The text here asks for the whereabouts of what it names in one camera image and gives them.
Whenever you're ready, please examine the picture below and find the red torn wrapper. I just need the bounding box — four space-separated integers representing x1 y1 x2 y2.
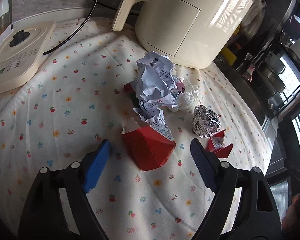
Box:
207 129 234 159

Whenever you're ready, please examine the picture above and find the foil ball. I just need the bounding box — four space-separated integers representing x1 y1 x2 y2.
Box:
192 105 221 138

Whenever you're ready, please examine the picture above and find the red paper box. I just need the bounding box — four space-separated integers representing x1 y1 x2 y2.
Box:
121 117 176 171

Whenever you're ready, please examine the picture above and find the printed paper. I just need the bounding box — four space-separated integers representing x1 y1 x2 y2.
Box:
131 51 185 141

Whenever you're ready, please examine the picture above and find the white tissue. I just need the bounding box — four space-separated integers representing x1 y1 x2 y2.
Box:
177 77 199 111

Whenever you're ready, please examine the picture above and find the floral white tablecloth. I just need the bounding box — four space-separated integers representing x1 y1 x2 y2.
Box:
0 17 273 240

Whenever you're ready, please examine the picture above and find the stainless steel sink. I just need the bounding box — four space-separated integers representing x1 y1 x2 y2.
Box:
214 58 268 127

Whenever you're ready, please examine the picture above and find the cream kettle base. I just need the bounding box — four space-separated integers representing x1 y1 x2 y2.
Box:
0 21 56 94

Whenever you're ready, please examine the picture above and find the cream air fryer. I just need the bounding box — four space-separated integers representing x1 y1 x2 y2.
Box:
112 0 253 69

